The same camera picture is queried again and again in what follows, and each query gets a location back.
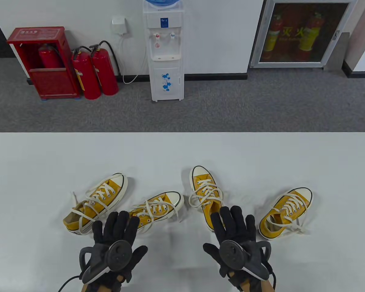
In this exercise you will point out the person's right hand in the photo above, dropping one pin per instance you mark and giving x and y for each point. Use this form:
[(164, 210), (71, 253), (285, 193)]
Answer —
[(231, 225)]

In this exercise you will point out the person's left hand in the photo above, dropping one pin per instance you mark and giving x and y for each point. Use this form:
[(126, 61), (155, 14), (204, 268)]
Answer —
[(121, 225)]

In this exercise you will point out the yellow canvas shoe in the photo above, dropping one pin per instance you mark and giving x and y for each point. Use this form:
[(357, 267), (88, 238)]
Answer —
[(302, 194), (199, 171), (172, 197), (117, 180)]

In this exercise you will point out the person's left forearm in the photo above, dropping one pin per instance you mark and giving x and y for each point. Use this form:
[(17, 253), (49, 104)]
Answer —
[(88, 288)]

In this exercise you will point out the person's right forearm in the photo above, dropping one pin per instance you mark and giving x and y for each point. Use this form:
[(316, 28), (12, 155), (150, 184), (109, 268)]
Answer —
[(255, 287)]

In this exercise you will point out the dark grey hand controller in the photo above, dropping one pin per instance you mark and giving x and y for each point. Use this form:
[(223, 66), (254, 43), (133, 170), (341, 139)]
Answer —
[(232, 255), (118, 255)]

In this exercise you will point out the red extinguisher cabinet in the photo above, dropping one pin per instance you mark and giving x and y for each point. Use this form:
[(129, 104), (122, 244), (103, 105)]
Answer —
[(51, 82)]

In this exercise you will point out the silver framed glass cabinet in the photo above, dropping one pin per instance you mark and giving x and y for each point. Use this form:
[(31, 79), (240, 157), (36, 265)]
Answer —
[(292, 64)]

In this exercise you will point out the white water dispenser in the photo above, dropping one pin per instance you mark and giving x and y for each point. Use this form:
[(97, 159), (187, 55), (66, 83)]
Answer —
[(167, 48)]

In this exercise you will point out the red yellow fire extinguisher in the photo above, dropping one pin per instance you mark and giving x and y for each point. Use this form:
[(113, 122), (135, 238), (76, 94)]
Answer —
[(273, 36), (310, 33)]

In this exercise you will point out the blue water bottle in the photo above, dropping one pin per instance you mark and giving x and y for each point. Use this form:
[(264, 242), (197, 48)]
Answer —
[(161, 3)]

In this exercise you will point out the white wall box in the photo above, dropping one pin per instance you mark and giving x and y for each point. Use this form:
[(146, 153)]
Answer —
[(119, 26)]

